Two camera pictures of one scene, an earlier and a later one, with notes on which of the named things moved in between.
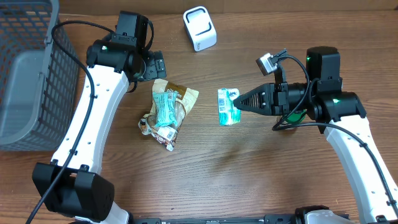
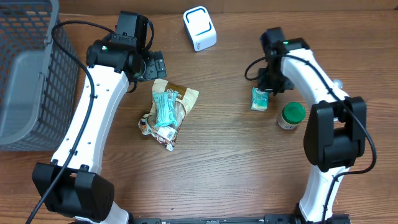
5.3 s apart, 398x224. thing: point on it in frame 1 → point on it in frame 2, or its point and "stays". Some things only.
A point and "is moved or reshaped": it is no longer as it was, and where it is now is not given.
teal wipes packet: (165, 108) stays
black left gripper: (155, 68) stays
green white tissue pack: (228, 112) is moved or reshaped
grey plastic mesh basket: (38, 81) stays
